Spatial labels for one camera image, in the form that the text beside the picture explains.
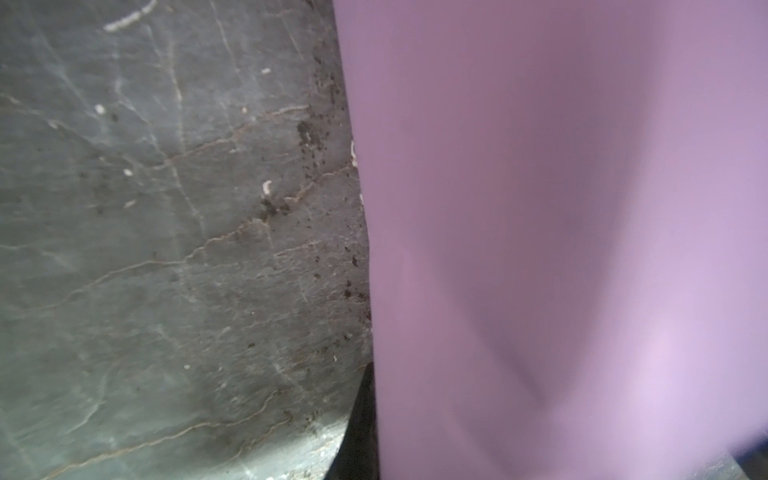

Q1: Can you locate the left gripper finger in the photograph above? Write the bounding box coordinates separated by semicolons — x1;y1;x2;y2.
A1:
324;363;380;480

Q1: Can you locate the pink wrapping paper sheet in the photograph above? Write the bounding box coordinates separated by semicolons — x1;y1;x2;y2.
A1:
334;1;767;479

